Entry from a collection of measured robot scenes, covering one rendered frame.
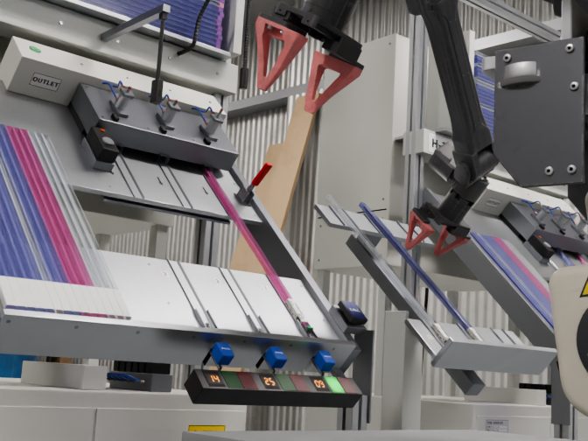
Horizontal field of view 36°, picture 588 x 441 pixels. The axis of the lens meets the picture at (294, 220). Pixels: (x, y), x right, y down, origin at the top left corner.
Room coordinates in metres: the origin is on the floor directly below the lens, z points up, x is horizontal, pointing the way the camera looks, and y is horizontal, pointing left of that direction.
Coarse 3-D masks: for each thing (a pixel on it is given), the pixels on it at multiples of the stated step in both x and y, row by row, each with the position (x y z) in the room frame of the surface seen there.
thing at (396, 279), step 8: (328, 200) 1.95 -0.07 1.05; (336, 200) 1.95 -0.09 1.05; (336, 208) 1.93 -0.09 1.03; (344, 216) 1.91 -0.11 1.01; (352, 224) 1.90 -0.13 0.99; (360, 232) 1.88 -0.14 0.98; (360, 240) 1.87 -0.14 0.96; (368, 240) 1.87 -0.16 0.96; (368, 248) 1.86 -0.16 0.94; (376, 256) 1.84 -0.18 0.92; (384, 264) 1.82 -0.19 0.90; (392, 272) 1.80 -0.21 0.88; (400, 280) 1.79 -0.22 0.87; (400, 288) 1.79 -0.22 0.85; (408, 288) 1.78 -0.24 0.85; (408, 296) 1.77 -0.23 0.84; (416, 304) 1.75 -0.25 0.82; (424, 312) 1.74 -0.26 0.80; (432, 320) 1.73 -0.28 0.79
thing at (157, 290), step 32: (128, 256) 1.48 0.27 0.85; (128, 288) 1.42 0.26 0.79; (160, 288) 1.46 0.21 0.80; (192, 288) 1.51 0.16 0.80; (224, 288) 1.57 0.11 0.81; (256, 288) 1.63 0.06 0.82; (288, 288) 1.69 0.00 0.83; (160, 320) 1.40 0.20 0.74; (192, 320) 1.45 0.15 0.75; (224, 320) 1.49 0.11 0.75; (256, 320) 1.55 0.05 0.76; (288, 320) 1.60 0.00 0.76; (320, 320) 1.66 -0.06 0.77
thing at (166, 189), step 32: (0, 96) 1.65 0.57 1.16; (32, 128) 1.62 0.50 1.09; (64, 128) 1.69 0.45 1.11; (64, 160) 1.60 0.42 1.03; (128, 160) 1.73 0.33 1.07; (160, 160) 1.80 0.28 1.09; (96, 192) 1.59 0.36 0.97; (128, 192) 1.63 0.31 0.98; (160, 192) 1.70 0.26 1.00; (192, 192) 1.77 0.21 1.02; (256, 224) 1.84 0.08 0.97
